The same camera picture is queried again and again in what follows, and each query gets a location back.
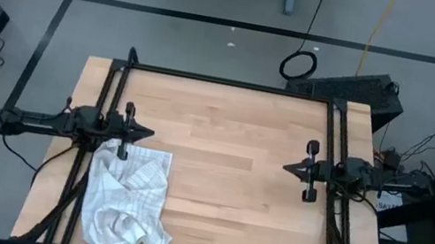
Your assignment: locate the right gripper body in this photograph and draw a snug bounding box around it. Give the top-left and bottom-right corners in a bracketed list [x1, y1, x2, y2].
[296, 138, 347, 209]

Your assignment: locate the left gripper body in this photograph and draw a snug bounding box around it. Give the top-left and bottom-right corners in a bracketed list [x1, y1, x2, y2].
[96, 97, 139, 162]

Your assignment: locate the white checked towel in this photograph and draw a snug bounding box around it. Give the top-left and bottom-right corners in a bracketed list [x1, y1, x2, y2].
[75, 134, 189, 244]

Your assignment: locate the black power adapter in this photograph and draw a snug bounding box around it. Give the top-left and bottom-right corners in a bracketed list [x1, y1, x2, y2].
[379, 149, 404, 173]

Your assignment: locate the white paper label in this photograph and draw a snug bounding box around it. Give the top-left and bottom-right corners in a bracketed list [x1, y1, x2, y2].
[374, 189, 406, 217]

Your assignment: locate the black computer tower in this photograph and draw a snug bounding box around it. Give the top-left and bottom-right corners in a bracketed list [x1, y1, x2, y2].
[280, 57, 410, 137]

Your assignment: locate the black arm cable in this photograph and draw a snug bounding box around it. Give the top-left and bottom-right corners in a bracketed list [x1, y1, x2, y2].
[0, 130, 78, 194]

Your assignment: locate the black aluminium table frame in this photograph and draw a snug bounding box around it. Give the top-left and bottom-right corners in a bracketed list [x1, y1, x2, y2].
[10, 32, 423, 244]

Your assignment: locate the black cable with coil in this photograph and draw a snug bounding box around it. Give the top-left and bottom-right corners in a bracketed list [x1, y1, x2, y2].
[277, 0, 330, 85]

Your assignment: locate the yellow cable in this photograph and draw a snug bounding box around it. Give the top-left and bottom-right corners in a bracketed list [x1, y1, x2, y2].
[355, 0, 401, 81]

